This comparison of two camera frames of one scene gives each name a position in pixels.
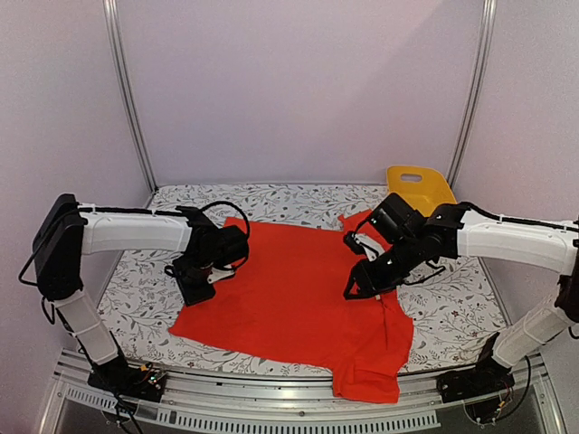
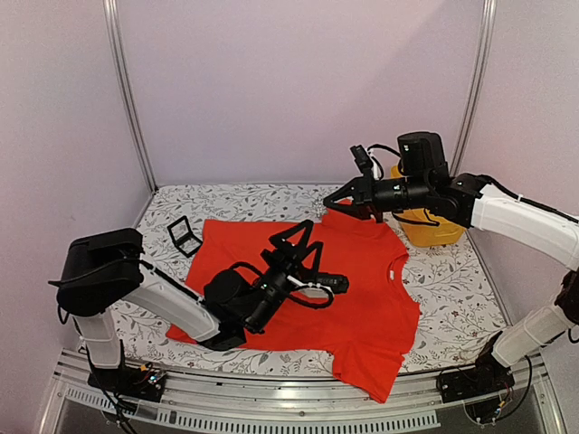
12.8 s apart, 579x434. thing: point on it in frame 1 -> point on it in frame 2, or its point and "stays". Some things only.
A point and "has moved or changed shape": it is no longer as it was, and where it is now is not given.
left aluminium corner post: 127,92 stays
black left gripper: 191,297 -> 292,269
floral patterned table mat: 455,312 stays
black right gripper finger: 359,275 -> 355,187
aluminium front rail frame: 248,402 stays
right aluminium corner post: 475,99 stays
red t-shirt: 285,306 has moved or changed shape
